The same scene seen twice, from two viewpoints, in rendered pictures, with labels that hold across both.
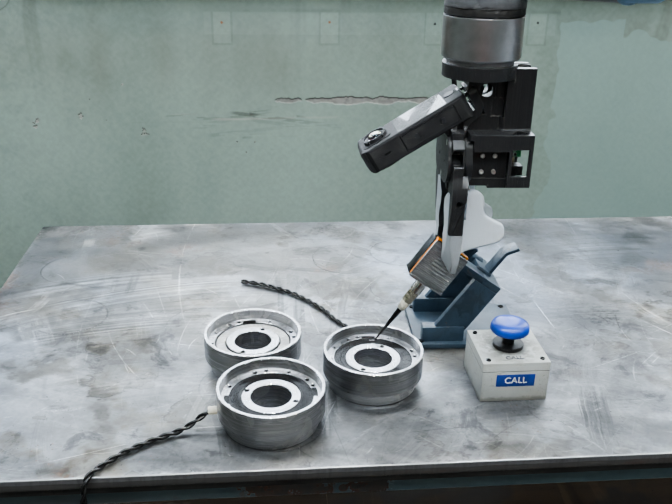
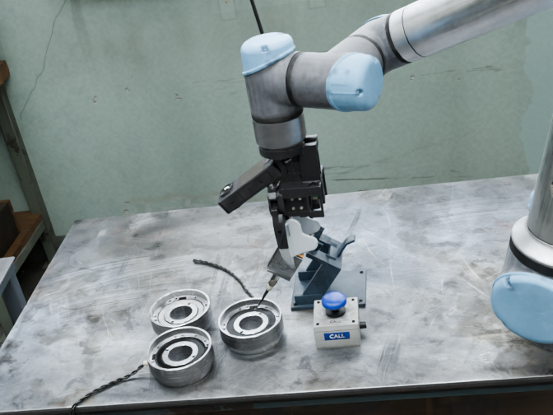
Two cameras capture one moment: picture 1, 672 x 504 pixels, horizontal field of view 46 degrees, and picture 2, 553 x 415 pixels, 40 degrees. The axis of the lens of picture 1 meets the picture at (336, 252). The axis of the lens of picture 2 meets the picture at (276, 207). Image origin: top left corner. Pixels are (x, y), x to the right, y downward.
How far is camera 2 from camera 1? 0.55 m
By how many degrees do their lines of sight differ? 14
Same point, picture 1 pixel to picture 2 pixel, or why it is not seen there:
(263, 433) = (169, 378)
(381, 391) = (249, 347)
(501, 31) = (281, 130)
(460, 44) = (260, 137)
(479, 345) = (317, 312)
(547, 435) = (349, 373)
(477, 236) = (300, 246)
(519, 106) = (309, 167)
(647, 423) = (420, 362)
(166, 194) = (202, 144)
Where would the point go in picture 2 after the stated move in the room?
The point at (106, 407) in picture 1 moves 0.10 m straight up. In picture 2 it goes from (91, 361) to (75, 313)
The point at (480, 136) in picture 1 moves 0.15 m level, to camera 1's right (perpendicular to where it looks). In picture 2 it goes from (285, 189) to (388, 184)
